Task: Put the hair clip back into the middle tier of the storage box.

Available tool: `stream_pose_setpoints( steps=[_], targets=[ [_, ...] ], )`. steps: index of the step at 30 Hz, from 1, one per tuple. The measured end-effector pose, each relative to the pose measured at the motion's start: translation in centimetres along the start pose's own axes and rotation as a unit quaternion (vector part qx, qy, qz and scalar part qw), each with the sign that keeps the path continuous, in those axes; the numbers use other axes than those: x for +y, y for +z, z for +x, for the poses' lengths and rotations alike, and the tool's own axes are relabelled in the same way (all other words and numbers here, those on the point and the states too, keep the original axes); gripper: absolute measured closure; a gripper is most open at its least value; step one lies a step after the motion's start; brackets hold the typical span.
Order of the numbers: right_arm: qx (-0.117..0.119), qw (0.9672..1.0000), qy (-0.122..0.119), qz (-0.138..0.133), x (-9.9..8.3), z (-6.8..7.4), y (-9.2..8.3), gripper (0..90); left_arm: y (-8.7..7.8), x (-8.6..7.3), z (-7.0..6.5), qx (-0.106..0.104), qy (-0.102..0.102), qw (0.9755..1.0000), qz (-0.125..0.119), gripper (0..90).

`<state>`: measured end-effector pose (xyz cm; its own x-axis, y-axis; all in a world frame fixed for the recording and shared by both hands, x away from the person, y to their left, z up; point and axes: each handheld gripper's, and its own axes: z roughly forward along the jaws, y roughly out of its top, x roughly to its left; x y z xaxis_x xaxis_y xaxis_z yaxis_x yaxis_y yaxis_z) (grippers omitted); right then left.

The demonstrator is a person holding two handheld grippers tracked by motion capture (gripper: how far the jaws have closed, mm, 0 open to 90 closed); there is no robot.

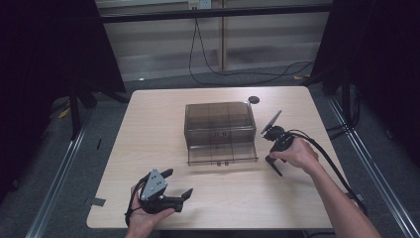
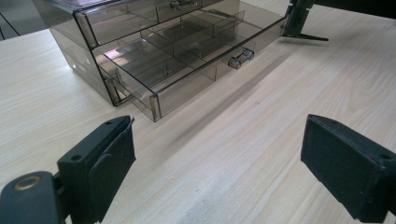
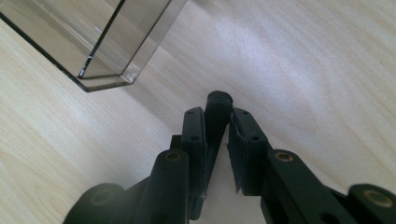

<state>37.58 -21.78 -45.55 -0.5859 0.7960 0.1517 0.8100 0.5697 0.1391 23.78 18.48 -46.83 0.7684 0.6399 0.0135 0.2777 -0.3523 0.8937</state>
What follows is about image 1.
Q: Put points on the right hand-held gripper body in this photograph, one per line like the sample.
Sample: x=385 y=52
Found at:
x=279 y=137

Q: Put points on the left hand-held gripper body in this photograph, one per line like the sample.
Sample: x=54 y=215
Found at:
x=153 y=185

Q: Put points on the black tapered stick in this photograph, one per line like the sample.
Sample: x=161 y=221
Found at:
x=274 y=167

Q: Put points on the smoky transparent drawer box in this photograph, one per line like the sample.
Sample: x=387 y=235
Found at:
x=219 y=122

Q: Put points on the person's right hand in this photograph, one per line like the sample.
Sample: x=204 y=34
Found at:
x=298 y=153

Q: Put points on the person's left hand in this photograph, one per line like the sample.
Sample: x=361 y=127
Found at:
x=142 y=221

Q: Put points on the black round table grommet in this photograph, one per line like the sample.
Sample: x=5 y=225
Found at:
x=253 y=99

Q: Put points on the grey tape piece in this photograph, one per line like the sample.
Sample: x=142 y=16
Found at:
x=96 y=201

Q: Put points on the black tape strip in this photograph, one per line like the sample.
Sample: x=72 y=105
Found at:
x=99 y=143

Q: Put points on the black metal stand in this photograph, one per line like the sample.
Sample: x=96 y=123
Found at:
x=346 y=99
x=75 y=109

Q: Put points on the yellow tape piece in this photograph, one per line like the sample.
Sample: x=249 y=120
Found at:
x=64 y=113

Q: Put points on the black curtain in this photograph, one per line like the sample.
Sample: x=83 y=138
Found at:
x=49 y=49
x=379 y=49

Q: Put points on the black horizontal bar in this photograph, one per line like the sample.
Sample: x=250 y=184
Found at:
x=214 y=13

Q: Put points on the metal floor rail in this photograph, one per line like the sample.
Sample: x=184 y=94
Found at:
x=56 y=185
x=376 y=172

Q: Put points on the wooden vertical post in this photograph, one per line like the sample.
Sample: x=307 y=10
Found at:
x=223 y=39

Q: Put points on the white wall outlet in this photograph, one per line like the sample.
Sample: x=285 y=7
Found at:
x=199 y=4

